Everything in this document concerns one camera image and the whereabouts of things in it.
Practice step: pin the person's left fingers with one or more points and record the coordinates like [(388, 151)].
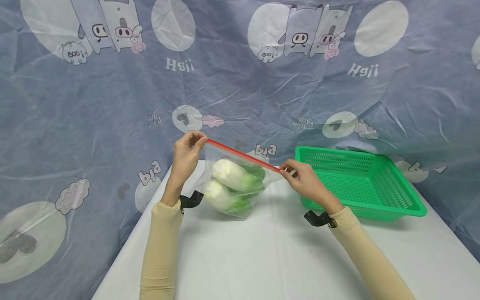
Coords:
[(189, 136)]

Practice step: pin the napa cabbage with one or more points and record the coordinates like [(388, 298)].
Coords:
[(227, 198), (238, 175)]

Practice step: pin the person's left thumb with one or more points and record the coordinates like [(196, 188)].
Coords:
[(200, 144)]

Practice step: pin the person's right fingers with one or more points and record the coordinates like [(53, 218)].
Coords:
[(289, 165)]

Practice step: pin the black wrist band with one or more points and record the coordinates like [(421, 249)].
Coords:
[(318, 219), (190, 200)]

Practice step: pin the person's right thumb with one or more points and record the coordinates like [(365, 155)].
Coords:
[(288, 175)]

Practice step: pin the person's right forearm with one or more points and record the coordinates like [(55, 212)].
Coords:
[(371, 258)]

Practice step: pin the person's left hand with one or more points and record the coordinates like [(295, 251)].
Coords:
[(184, 160)]

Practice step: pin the green plastic basket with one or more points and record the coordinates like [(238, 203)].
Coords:
[(356, 183)]

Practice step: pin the clear red-sealed zip bag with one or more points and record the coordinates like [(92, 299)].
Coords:
[(240, 183)]

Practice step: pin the person's left forearm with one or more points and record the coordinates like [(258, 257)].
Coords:
[(161, 250)]

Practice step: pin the person's right hand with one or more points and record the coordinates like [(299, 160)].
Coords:
[(310, 183)]

